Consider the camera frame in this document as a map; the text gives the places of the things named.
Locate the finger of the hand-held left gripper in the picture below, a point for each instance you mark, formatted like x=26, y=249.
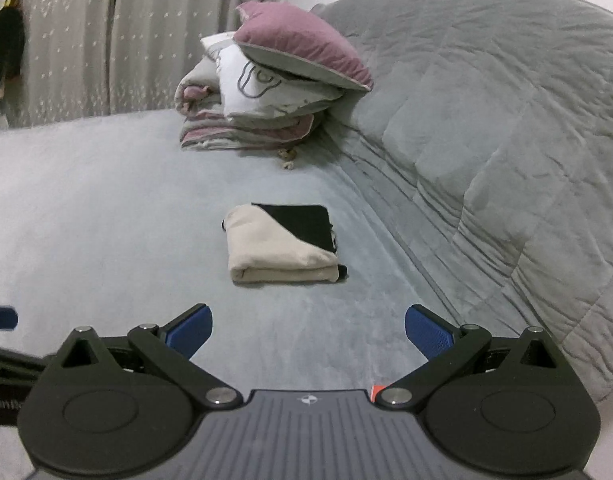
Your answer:
x=1, y=318

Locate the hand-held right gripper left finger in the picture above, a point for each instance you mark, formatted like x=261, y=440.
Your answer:
x=191, y=334

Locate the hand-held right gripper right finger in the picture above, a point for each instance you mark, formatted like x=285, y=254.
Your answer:
x=426, y=334

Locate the cream and black shirt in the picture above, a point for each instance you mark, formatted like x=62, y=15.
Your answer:
x=266, y=247

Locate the dark hanging clothes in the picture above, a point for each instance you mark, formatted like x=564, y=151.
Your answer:
x=6, y=45

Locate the orange object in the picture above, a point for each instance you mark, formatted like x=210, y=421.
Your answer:
x=378, y=392

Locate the beige knotted tassel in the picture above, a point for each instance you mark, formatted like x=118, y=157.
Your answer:
x=287, y=157

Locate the folded pink grey quilt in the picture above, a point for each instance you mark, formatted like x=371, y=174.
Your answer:
x=211, y=130

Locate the grey quilted bedspread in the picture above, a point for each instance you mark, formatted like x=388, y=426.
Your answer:
x=511, y=135

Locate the white printed pillow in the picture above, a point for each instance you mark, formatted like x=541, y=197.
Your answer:
x=256, y=90

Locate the grey patterned curtain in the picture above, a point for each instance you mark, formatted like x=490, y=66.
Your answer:
x=136, y=35

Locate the pink grey pillow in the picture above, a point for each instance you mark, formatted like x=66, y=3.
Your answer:
x=296, y=40

